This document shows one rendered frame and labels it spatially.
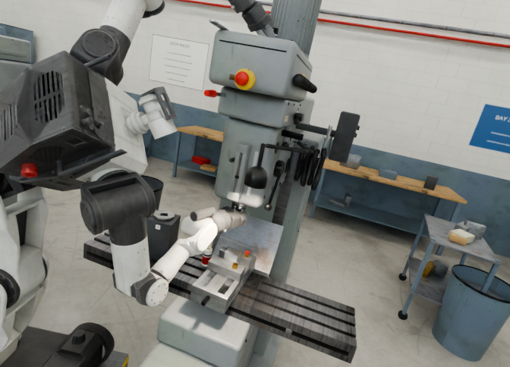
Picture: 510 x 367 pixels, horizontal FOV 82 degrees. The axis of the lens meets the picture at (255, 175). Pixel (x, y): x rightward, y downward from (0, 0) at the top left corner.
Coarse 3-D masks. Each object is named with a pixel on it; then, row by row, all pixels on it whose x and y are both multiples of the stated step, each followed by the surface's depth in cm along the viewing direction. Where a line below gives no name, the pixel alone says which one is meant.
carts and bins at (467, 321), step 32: (160, 192) 299; (448, 224) 300; (480, 224) 275; (480, 256) 237; (416, 288) 271; (448, 288) 251; (480, 288) 254; (448, 320) 246; (480, 320) 228; (480, 352) 237
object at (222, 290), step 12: (240, 264) 131; (252, 264) 136; (204, 276) 119; (216, 276) 121; (192, 288) 113; (204, 288) 112; (216, 288) 113; (228, 288) 115; (240, 288) 125; (192, 300) 114; (216, 300) 110; (228, 300) 112
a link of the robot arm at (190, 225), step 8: (208, 208) 106; (192, 216) 101; (200, 216) 101; (208, 216) 105; (216, 216) 107; (184, 224) 104; (192, 224) 102; (200, 224) 101; (216, 224) 106; (184, 232) 105; (192, 232) 102
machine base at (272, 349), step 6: (270, 336) 198; (276, 336) 199; (270, 342) 193; (276, 342) 194; (270, 348) 189; (276, 348) 190; (252, 354) 182; (264, 354) 183; (270, 354) 184; (252, 360) 177; (258, 360) 178; (264, 360) 179; (270, 360) 180; (252, 366) 174; (258, 366) 174; (264, 366) 175; (270, 366) 176
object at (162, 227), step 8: (152, 216) 134; (160, 216) 133; (168, 216) 134; (176, 216) 139; (152, 224) 130; (160, 224) 130; (168, 224) 130; (176, 224) 137; (152, 232) 131; (160, 232) 131; (168, 232) 130; (176, 232) 140; (152, 240) 132; (160, 240) 132; (168, 240) 132; (176, 240) 143; (152, 248) 133; (160, 248) 133; (168, 248) 133; (152, 256) 135; (160, 256) 134
